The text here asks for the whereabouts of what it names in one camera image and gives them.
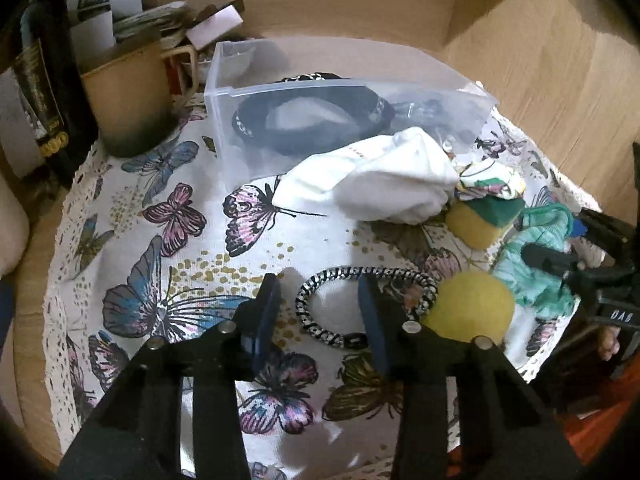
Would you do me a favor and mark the patterned fabric piece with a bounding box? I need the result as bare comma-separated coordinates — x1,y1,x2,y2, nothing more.
454,158,526,200

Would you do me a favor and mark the brown ceramic mug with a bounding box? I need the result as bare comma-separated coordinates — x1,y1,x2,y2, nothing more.
80,32,200,158

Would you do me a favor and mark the yellow green sponge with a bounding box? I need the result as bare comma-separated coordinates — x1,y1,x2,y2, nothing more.
445,195,525,250

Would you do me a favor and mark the yellow felt ball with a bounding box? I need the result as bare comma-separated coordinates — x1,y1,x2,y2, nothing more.
421,271,515,344

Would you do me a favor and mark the butterfly print cloth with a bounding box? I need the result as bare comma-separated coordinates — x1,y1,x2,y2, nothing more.
43,90,601,480

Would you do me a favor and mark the black white braided headband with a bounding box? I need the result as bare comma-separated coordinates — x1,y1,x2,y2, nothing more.
294,266,437,351

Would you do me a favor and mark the pink cylinder bottle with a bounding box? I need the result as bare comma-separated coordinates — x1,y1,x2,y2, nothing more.
0,178,29,276

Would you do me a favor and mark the dark glass bottle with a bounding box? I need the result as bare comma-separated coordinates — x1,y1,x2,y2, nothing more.
10,0,99,188

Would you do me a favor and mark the person's hand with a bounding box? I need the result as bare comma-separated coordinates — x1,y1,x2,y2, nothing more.
598,326,620,361

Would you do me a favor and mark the white sock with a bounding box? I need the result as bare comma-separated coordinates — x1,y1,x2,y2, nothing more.
272,127,459,224

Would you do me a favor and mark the clear plastic bin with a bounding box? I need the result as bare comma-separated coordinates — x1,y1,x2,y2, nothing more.
205,36,497,191

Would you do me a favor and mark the black headband in bin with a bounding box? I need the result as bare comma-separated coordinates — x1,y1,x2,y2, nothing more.
231,86,395,156

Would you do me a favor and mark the white small box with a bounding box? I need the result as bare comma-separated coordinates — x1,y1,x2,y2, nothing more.
186,6,243,51

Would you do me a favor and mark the teal scrunchie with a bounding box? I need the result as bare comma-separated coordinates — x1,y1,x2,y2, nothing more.
491,203,575,320

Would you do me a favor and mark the stack of papers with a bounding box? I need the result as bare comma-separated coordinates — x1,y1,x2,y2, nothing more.
66,0,190,70

